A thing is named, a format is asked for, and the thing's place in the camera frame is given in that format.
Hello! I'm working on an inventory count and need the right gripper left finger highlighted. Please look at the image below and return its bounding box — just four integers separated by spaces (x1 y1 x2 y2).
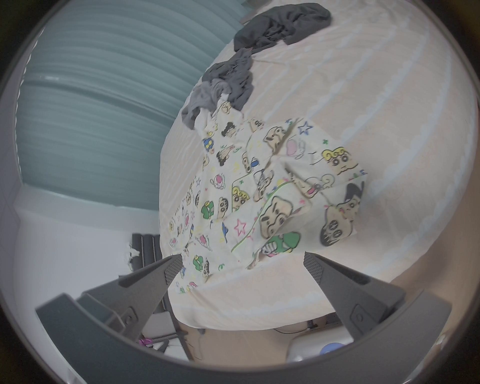
77 255 185 339

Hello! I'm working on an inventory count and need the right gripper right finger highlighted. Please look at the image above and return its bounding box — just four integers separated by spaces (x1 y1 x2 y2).
303 251 407 340

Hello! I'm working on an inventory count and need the white printed pyjama top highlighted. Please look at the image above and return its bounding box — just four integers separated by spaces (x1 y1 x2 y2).
165 100 368 295

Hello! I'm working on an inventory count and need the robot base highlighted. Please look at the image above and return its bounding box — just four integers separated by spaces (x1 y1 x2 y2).
288 330 356 364

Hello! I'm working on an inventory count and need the bed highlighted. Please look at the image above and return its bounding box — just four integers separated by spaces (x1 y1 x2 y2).
157 0 479 332

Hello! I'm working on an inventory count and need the pile of clothes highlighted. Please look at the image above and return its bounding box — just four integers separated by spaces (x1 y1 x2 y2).
182 48 256 130

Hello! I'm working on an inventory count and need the blue-green curtain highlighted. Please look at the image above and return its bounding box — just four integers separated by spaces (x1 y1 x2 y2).
17 77 177 211
22 0 248 121

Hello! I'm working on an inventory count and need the black garment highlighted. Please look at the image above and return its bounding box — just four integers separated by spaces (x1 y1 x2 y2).
233 3 332 51

